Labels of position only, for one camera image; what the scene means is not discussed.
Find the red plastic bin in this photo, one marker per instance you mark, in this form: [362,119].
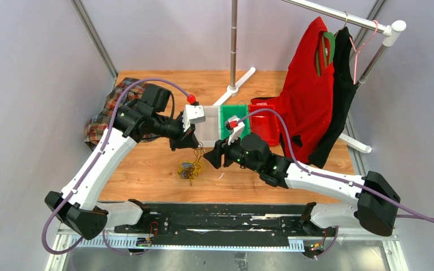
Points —
[266,125]

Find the white plastic bin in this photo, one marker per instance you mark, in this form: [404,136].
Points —
[208,132]

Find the green hanger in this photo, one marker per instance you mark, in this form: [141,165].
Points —
[324,52]

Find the black garment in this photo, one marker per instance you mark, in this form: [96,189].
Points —
[343,95]

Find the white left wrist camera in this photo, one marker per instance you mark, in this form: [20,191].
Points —
[193,115]

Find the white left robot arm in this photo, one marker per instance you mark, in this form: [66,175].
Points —
[77,206]

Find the pink hanger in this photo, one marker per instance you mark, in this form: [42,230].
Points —
[358,50]

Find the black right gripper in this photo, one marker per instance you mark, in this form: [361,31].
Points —
[215,156]

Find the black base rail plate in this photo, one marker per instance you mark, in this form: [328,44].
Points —
[227,225]

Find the aluminium frame rail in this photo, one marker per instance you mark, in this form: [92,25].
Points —
[350,249]

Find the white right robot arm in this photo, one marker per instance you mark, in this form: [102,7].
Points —
[367,201]

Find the silver clothes rack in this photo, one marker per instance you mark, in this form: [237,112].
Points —
[391,34]

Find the red sweater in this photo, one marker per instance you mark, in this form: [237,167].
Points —
[306,100]

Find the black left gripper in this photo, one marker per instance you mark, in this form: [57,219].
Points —
[186,139]

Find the green plastic bin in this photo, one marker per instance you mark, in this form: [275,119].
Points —
[227,111]

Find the plaid shirt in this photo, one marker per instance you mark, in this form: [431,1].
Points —
[96,126]

